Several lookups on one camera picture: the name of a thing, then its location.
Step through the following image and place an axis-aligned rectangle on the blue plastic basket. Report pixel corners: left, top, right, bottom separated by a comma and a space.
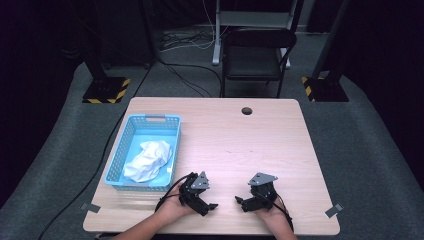
103, 113, 183, 193

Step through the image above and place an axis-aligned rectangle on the grey tape piece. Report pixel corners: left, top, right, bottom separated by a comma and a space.
80, 202, 102, 214
324, 202, 345, 219

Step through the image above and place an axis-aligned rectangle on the long black floor cable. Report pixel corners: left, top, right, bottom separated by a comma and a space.
37, 63, 154, 240

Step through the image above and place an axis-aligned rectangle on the black stand with striped base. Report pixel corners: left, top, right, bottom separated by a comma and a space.
63, 0, 132, 105
301, 0, 351, 103

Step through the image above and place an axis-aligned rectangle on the bundle of white cables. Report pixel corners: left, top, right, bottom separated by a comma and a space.
159, 0, 231, 53

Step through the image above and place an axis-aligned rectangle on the white metal stand frame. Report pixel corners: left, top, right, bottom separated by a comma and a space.
212, 0, 299, 70

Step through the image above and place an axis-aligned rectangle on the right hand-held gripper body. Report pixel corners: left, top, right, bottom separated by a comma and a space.
247, 172, 279, 212

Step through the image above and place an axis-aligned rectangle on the white cloth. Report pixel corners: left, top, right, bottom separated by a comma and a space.
123, 139, 174, 184

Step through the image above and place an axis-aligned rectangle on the hand-held gripper black cable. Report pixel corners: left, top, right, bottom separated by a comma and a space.
263, 192, 295, 233
154, 173, 194, 213

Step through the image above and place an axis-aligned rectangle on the black folding chair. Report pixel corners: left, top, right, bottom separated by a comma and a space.
220, 27, 298, 99

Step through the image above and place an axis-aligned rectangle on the left hand-held gripper black cable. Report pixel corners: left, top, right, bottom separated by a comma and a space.
154, 173, 194, 213

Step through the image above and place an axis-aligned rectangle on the right hand-held gripper black cable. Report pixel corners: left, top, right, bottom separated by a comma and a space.
263, 192, 295, 233

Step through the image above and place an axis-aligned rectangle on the person's left hand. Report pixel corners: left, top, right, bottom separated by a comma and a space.
158, 184, 198, 224

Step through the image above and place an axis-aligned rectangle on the person's right hand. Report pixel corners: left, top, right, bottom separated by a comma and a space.
256, 201, 289, 225

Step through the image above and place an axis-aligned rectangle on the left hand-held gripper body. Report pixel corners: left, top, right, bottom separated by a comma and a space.
179, 171, 211, 210

